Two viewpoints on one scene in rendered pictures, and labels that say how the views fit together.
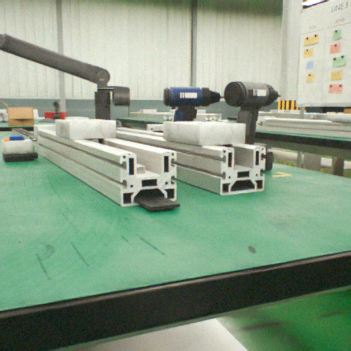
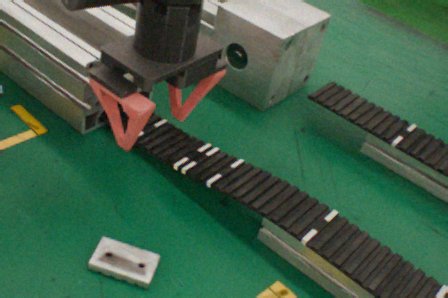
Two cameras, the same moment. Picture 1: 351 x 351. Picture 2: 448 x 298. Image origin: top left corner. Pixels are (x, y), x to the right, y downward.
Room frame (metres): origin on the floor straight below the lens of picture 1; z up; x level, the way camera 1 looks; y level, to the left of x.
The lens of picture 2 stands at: (1.92, 0.08, 1.15)
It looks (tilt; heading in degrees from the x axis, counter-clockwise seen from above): 37 degrees down; 154
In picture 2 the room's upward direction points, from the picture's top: 10 degrees clockwise
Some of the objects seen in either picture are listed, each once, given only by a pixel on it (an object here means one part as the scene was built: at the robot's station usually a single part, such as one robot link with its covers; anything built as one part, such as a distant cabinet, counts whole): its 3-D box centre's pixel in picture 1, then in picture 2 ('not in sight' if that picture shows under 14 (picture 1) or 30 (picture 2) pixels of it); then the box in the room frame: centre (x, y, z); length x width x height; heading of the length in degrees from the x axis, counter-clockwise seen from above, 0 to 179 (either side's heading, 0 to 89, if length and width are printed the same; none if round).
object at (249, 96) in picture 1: (256, 127); not in sight; (1.03, -0.20, 0.89); 0.20 x 0.08 x 0.22; 132
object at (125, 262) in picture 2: not in sight; (124, 262); (1.64, 0.19, 0.78); 0.05 x 0.03 x 0.01; 54
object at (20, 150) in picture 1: (20, 149); not in sight; (1.20, 0.46, 0.81); 0.10 x 0.08 x 0.06; 117
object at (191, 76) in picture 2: not in sight; (175, 85); (1.48, 0.29, 0.84); 0.07 x 0.07 x 0.09; 27
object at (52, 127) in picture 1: (47, 138); (271, 43); (1.40, 0.44, 0.83); 0.12 x 0.09 x 0.10; 117
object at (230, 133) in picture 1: (201, 138); not in sight; (0.88, -0.06, 0.87); 0.16 x 0.11 x 0.07; 27
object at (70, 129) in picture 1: (84, 134); not in sight; (1.01, 0.23, 0.87); 0.16 x 0.11 x 0.07; 27
